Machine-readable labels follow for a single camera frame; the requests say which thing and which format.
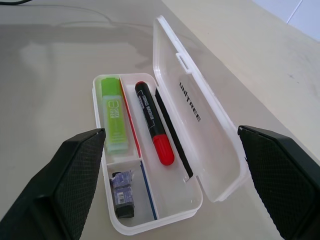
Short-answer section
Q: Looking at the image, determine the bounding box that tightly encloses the black marker with red cap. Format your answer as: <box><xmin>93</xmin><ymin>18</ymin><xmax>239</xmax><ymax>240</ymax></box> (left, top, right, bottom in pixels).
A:
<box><xmin>134</xmin><ymin>81</ymin><xmax>175</xmax><ymax>166</ymax></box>

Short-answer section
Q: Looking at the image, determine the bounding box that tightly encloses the red and blue pencil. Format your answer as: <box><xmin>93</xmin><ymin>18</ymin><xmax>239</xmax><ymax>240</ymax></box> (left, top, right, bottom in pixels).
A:
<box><xmin>119</xmin><ymin>78</ymin><xmax>159</xmax><ymax>221</ymax></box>

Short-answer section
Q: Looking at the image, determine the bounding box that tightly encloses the black eraser with purple sleeve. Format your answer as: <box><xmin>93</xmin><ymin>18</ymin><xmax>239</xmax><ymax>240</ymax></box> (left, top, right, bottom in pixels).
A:
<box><xmin>109</xmin><ymin>169</ymin><xmax>136</xmax><ymax>219</ymax></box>

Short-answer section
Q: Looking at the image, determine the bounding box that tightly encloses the white plastic pencil case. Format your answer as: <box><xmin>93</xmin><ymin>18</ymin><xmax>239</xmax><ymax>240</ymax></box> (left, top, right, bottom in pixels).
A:
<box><xmin>91</xmin><ymin>15</ymin><xmax>251</xmax><ymax>236</ymax></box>

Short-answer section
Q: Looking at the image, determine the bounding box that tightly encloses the black pen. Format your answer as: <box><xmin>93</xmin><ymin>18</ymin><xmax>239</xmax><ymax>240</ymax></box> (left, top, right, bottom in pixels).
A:
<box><xmin>154</xmin><ymin>87</ymin><xmax>194</xmax><ymax>180</ymax></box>

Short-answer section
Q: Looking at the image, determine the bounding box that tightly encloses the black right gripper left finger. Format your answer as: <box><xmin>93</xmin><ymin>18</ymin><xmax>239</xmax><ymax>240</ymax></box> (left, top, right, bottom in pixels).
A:
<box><xmin>0</xmin><ymin>128</ymin><xmax>106</xmax><ymax>240</ymax></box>

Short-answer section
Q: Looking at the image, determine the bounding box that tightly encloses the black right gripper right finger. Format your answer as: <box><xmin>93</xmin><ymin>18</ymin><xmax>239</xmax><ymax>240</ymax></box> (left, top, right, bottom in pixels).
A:
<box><xmin>236</xmin><ymin>125</ymin><xmax>320</xmax><ymax>240</ymax></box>

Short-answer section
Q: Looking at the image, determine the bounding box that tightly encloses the green highlighter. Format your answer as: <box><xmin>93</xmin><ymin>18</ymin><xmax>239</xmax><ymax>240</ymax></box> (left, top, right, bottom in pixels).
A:
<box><xmin>100</xmin><ymin>77</ymin><xmax>131</xmax><ymax>154</ymax></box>

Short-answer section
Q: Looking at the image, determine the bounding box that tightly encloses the black cable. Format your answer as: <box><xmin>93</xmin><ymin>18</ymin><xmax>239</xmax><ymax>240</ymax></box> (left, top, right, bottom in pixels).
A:
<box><xmin>0</xmin><ymin>0</ymin><xmax>35</xmax><ymax>6</ymax></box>

